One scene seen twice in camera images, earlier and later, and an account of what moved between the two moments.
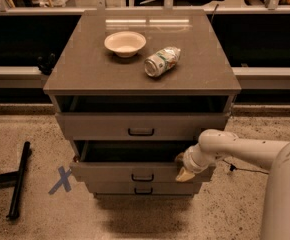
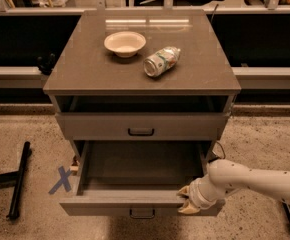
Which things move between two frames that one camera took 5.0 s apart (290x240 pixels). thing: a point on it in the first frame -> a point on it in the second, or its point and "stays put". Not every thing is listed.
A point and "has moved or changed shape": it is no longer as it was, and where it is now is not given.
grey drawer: (131, 161) has moved or changed shape
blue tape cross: (63, 180) stays put
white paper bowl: (126, 44) stays put
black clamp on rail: (46, 65) stays put
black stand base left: (11, 179) stays put
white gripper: (192, 164) -> (195, 193)
